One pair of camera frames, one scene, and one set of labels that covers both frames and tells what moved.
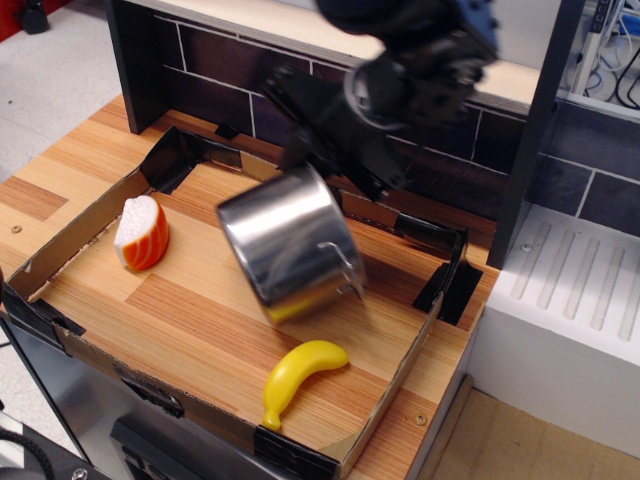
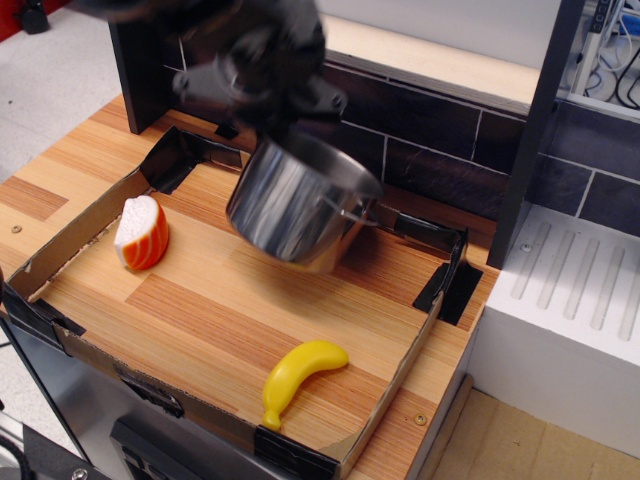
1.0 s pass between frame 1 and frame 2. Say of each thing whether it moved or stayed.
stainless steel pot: moved
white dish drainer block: stayed
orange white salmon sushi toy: stayed
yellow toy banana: stayed
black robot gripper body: moved
